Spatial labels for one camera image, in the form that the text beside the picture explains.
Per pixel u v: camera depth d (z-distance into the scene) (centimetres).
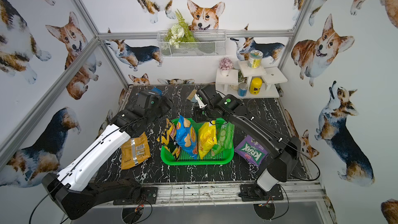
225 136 75
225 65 98
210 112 52
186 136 73
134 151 85
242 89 108
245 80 113
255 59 95
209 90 56
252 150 85
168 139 74
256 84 107
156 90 117
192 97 113
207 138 77
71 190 38
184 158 85
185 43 84
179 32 78
